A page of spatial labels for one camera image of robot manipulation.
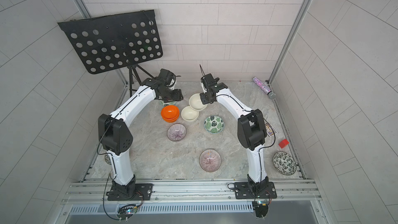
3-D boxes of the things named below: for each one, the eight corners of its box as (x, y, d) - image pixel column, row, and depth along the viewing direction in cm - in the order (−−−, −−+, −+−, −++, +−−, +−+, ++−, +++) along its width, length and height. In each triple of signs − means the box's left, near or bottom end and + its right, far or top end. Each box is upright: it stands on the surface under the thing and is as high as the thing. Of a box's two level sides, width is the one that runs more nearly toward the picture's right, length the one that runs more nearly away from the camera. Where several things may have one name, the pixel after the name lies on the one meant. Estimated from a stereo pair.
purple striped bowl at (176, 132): (167, 141, 89) (166, 138, 86) (169, 127, 95) (168, 123, 91) (185, 141, 89) (184, 138, 86) (186, 127, 95) (186, 123, 91)
